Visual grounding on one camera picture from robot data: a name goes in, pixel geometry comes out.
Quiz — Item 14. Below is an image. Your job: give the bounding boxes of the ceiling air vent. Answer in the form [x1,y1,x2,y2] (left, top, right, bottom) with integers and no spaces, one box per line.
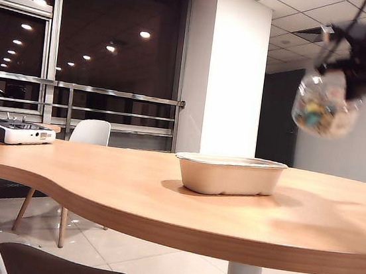
[291,22,337,41]

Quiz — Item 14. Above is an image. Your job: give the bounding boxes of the clear plastic clip jar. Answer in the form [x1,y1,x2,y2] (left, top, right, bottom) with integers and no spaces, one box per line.
[288,64,366,144]

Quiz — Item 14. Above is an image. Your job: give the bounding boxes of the white cabinet with dark trim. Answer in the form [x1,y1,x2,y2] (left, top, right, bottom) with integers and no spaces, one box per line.
[172,0,275,163]

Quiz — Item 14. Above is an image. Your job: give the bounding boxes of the white black remote controller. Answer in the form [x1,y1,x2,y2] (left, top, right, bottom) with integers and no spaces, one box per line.
[0,112,58,151]

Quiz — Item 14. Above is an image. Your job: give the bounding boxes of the white chair brown cushion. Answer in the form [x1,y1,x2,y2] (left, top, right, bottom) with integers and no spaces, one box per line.
[0,187,153,274]

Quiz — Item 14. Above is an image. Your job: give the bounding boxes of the black cable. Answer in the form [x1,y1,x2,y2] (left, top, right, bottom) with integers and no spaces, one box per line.
[321,0,366,68]

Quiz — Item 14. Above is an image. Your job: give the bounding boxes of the dark door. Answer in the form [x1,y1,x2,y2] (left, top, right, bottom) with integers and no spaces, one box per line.
[255,64,306,168]

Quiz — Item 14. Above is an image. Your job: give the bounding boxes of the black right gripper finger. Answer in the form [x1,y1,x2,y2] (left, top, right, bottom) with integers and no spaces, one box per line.
[316,57,352,80]
[342,74,366,104]

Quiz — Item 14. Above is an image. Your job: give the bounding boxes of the white chair wooden legs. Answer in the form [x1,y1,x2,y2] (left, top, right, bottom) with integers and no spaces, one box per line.
[9,110,112,253]

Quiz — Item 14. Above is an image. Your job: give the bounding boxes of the steel window railing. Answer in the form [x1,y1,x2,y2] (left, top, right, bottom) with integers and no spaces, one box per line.
[0,70,188,145]

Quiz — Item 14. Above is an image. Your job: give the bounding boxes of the silver window frame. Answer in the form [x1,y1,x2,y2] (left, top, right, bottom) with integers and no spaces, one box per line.
[0,0,67,118]

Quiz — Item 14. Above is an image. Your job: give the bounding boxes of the beige rectangular container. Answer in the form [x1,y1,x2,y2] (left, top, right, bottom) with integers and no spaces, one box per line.
[171,148,289,204]

